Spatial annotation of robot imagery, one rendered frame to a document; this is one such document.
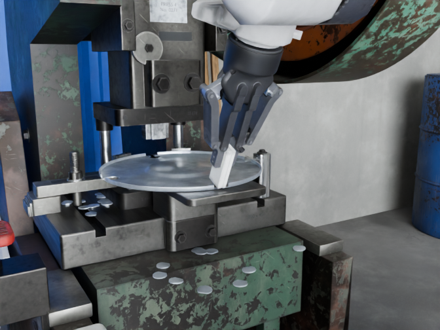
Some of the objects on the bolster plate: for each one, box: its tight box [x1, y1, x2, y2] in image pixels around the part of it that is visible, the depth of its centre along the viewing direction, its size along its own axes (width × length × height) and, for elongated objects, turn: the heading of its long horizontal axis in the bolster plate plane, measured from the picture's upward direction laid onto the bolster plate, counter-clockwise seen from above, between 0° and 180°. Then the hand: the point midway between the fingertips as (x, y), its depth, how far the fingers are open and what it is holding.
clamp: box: [22, 151, 118, 217], centre depth 91 cm, size 6×17×10 cm, turn 120°
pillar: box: [99, 131, 112, 166], centre depth 99 cm, size 2×2×14 cm
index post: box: [253, 149, 271, 198], centre depth 97 cm, size 3×3×10 cm
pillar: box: [173, 125, 183, 148], centre depth 107 cm, size 2×2×14 cm
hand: (222, 164), depth 74 cm, fingers closed
